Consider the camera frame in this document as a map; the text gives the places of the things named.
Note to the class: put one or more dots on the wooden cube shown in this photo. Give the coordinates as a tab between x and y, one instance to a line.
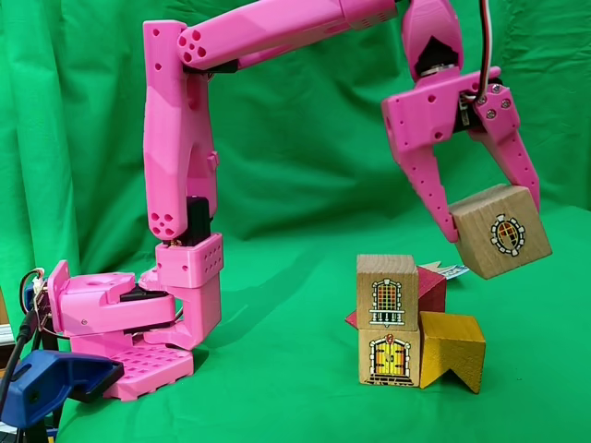
369	341
503	249
397	277

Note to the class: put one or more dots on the paper house picture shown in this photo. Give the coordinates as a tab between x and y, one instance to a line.
450	272

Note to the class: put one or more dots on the red wooden roof block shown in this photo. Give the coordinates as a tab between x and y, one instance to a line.
431	290

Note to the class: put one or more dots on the green cloth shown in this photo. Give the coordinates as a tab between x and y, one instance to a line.
300	231

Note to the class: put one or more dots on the yellow notched wooden block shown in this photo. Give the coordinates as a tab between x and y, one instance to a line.
452	350

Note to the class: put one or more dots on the wooden cube, door print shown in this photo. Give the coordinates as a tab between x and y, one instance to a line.
369	341

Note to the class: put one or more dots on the motor controller board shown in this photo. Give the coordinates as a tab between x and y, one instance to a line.
39	300

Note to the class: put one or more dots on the blue clamp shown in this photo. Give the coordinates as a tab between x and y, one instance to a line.
51	378

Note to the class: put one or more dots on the brown and white box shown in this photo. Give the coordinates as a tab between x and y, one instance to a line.
3	314

